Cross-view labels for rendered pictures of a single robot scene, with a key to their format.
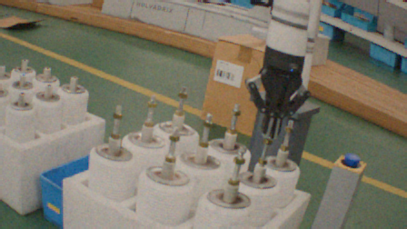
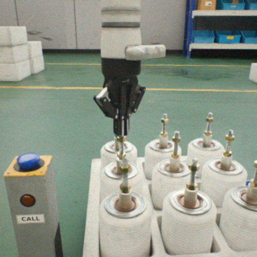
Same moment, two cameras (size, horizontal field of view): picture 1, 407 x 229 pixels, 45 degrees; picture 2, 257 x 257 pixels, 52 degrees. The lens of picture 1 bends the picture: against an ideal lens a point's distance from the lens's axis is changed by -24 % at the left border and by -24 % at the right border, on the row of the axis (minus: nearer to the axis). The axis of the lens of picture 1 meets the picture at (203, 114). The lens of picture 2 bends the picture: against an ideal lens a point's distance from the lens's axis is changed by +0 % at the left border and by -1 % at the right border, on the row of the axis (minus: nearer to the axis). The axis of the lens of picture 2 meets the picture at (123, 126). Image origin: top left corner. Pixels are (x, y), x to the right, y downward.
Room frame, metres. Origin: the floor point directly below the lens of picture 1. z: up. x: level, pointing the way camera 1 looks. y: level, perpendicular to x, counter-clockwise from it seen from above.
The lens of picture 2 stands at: (1.49, -0.35, 0.55)
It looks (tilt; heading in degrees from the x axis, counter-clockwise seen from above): 21 degrees down; 151
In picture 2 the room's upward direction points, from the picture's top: straight up
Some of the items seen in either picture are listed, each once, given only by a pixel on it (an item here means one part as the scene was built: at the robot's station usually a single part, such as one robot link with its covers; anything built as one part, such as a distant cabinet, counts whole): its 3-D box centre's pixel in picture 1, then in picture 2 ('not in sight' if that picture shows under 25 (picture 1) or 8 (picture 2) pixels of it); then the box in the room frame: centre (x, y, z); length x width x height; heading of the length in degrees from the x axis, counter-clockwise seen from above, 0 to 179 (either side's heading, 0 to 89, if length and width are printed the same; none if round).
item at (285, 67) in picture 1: (282, 71); (121, 78); (1.04, -0.12, 0.46); 0.08 x 0.08 x 0.09
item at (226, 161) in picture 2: (147, 134); (226, 161); (1.14, 0.10, 0.26); 0.02 x 0.02 x 0.03
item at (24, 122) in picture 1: (19, 140); not in sight; (1.17, 0.43, 0.16); 0.10 x 0.10 x 0.18
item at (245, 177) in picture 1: (257, 180); (121, 170); (1.04, -0.12, 0.25); 0.08 x 0.08 x 0.01
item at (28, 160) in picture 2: (352, 161); (28, 161); (1.04, -0.31, 0.32); 0.04 x 0.04 x 0.02
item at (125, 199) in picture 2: (282, 158); (125, 198); (1.15, -0.17, 0.26); 0.02 x 0.02 x 0.03
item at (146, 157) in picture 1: (140, 182); (219, 200); (1.14, 0.10, 0.16); 0.10 x 0.10 x 0.18
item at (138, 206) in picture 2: (280, 164); (125, 204); (1.15, -0.17, 0.25); 0.08 x 0.08 x 0.01
